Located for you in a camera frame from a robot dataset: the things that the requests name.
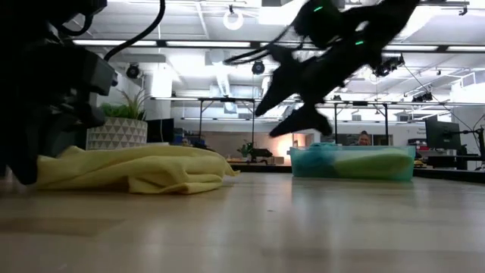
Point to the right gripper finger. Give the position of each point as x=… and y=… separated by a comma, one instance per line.
x=282, y=95
x=303, y=119

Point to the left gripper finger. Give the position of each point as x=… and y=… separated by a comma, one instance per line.
x=20, y=167
x=57, y=142

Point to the teal microfiber towel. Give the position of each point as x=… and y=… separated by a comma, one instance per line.
x=314, y=161

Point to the yellow microfiber towel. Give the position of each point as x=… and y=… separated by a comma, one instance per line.
x=132, y=167

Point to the lime green microfiber towel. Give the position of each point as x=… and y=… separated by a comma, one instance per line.
x=371, y=163

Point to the translucent teal plastic bin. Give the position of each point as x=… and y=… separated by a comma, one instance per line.
x=412, y=151

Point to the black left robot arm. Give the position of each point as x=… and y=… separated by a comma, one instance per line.
x=30, y=22

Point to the black ceiling dome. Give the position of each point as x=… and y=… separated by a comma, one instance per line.
x=132, y=71
x=258, y=67

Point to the succulent in patterned white pot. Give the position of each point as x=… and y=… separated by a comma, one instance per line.
x=117, y=132

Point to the person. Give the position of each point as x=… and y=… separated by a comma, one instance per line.
x=185, y=142
x=363, y=139

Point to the black ceiling spotlight cluster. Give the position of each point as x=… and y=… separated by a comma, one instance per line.
x=422, y=97
x=390, y=65

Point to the long ceiling light strip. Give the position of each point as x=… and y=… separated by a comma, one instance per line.
x=113, y=42

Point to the black computer monitor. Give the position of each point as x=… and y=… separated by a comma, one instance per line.
x=161, y=130
x=441, y=134

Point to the black desk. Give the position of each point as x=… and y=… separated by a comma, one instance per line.
x=451, y=161

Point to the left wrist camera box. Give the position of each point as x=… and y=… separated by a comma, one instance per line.
x=98, y=72

